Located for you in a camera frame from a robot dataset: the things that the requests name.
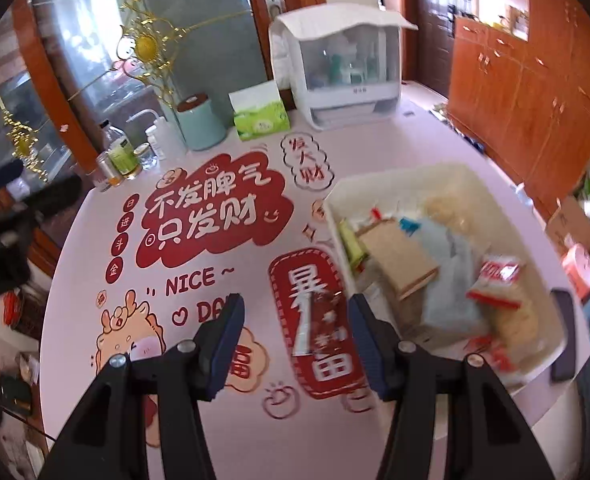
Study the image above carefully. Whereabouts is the small golden ornament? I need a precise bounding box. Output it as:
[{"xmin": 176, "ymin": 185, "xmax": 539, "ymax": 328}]
[{"xmin": 2, "ymin": 110, "xmax": 50, "ymax": 181}]

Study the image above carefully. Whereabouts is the light blue packet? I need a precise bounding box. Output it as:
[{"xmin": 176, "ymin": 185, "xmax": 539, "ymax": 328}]
[{"xmin": 415, "ymin": 217, "xmax": 490, "ymax": 341}]

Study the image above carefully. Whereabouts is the small clear jar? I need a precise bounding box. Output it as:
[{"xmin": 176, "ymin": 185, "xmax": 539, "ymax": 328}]
[{"xmin": 134, "ymin": 142, "xmax": 158, "ymax": 171}]

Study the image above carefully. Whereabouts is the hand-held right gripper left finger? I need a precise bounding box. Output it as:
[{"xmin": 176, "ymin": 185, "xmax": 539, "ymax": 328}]
[{"xmin": 37, "ymin": 292, "xmax": 246, "ymax": 480}]

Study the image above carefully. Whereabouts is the green tissue pack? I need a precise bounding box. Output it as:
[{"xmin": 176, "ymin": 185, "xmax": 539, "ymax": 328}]
[{"xmin": 228, "ymin": 82, "xmax": 290, "ymax": 142}]

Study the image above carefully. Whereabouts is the red candy packet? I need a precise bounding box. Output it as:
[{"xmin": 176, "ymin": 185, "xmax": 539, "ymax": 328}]
[{"xmin": 292, "ymin": 287, "xmax": 356, "ymax": 361}]

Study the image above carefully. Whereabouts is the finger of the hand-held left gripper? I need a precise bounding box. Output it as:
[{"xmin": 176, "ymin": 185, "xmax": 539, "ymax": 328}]
[
  {"xmin": 22, "ymin": 174, "xmax": 83, "ymax": 221},
  {"xmin": 0, "ymin": 159, "xmax": 26, "ymax": 193}
]

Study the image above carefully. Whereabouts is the white green bottle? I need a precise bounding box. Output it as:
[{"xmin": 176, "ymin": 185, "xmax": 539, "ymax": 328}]
[{"xmin": 327, "ymin": 52, "xmax": 366, "ymax": 83}]

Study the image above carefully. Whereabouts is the pink printed table cover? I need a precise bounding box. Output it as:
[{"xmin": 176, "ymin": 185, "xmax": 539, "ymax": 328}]
[{"xmin": 40, "ymin": 77, "xmax": 590, "ymax": 480}]

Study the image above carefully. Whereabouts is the glass bottle with green label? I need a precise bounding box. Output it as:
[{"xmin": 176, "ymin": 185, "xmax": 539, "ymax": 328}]
[{"xmin": 100, "ymin": 120, "xmax": 143, "ymax": 181}]

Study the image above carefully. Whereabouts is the pale cookie packet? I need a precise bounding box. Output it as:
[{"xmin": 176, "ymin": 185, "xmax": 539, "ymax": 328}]
[{"xmin": 490, "ymin": 300, "xmax": 540, "ymax": 361}]

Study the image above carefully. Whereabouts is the red white cookie packet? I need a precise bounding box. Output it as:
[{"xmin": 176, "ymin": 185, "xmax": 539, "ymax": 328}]
[{"xmin": 467, "ymin": 255, "xmax": 523, "ymax": 308}]

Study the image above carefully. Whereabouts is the pink plastic stool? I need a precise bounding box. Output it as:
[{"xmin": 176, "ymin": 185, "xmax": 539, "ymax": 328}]
[{"xmin": 561, "ymin": 242, "xmax": 590, "ymax": 301}]

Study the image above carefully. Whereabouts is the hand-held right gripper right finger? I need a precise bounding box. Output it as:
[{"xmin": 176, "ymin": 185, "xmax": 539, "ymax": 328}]
[{"xmin": 347, "ymin": 292, "xmax": 558, "ymax": 480}]

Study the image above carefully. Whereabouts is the white dish cabinet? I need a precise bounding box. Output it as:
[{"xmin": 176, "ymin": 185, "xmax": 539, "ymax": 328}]
[{"xmin": 267, "ymin": 2, "xmax": 418, "ymax": 131}]

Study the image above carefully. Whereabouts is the white squeeze bottle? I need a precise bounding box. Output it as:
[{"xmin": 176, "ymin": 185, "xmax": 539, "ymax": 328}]
[{"xmin": 125, "ymin": 109, "xmax": 188, "ymax": 161}]

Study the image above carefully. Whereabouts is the small green snack packet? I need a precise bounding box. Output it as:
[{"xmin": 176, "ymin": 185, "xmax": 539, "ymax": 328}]
[{"xmin": 337, "ymin": 220, "xmax": 368, "ymax": 273}]

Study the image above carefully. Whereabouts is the yellow cracker packet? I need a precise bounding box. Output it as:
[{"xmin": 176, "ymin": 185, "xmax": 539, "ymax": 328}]
[{"xmin": 422, "ymin": 195, "xmax": 470, "ymax": 233}]

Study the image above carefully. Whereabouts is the cardboard box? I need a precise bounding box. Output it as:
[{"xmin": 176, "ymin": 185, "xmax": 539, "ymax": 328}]
[{"xmin": 545, "ymin": 195, "xmax": 590, "ymax": 256}]

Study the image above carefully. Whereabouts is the mint green canister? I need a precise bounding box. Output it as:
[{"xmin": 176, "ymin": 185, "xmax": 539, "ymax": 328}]
[{"xmin": 175, "ymin": 92, "xmax": 227, "ymax": 152}]

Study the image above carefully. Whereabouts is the brown wooden cabinet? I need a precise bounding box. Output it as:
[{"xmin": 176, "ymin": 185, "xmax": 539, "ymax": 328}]
[{"xmin": 447, "ymin": 0, "xmax": 590, "ymax": 221}]

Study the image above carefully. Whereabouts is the dark entrance door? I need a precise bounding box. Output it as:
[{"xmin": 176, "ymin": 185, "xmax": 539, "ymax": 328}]
[{"xmin": 410, "ymin": 0, "xmax": 458, "ymax": 96}]

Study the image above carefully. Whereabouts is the white cloth cover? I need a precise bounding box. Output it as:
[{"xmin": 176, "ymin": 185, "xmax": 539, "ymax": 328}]
[{"xmin": 270, "ymin": 2, "xmax": 418, "ymax": 41}]

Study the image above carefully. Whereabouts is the white plastic bin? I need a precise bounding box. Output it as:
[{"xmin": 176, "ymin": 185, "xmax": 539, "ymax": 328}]
[{"xmin": 322, "ymin": 161, "xmax": 576, "ymax": 388}]

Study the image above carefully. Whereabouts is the dark smartphone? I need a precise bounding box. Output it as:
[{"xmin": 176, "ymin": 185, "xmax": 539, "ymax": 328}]
[{"xmin": 550, "ymin": 287, "xmax": 576, "ymax": 383}]

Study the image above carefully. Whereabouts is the golden sun ornament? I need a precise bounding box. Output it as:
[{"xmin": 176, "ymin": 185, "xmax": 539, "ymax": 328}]
[{"xmin": 117, "ymin": 0, "xmax": 186, "ymax": 96}]

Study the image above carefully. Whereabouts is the brown cracker packet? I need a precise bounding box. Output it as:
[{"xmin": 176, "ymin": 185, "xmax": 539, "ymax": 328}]
[{"xmin": 357, "ymin": 220, "xmax": 440, "ymax": 301}]

